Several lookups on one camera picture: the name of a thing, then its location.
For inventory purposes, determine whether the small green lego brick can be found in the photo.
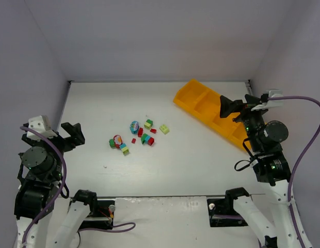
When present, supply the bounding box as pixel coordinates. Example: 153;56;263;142
109;139;116;148

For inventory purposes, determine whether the red arch lego block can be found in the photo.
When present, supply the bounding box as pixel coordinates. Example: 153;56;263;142
113;134;123;146

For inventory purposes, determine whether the light green lego brick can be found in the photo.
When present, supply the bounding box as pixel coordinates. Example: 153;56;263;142
121;147;129;155

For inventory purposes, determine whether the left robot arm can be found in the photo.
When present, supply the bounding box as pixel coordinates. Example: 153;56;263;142
14;116;85;247

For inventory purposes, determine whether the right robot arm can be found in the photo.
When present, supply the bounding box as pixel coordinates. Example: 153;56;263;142
220;95;312;247

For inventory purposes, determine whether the yellow divided sorting tray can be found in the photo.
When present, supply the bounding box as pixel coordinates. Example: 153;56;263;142
173;79;247;151

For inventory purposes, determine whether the green blue red lego stack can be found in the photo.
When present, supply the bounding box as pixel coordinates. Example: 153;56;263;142
141;133;155;146

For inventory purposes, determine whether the green and lime lego stack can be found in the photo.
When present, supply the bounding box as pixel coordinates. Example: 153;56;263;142
144;119;153;130

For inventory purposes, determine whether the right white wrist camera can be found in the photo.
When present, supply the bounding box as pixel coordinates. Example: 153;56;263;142
251;89;283;111

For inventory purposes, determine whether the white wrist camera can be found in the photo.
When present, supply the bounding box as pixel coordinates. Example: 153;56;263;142
251;89;283;111
28;115;57;138

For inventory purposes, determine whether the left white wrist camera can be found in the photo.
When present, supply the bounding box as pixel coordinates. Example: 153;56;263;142
28;115;57;138

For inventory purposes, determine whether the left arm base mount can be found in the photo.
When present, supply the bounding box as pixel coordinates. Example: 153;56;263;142
62;191;116;231

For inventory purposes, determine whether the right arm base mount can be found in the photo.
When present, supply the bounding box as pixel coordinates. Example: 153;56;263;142
207;198;248;227

